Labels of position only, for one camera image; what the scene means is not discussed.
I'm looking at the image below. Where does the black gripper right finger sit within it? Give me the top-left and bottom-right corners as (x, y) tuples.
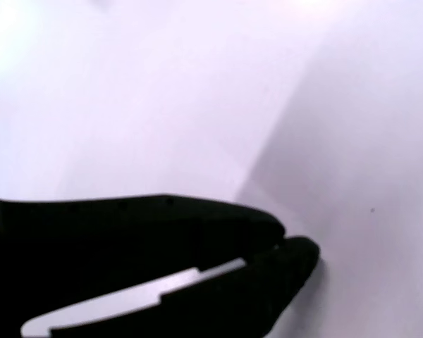
(51, 235), (321, 338)

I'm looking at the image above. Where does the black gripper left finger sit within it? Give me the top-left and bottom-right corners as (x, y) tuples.
(0, 179), (287, 338)

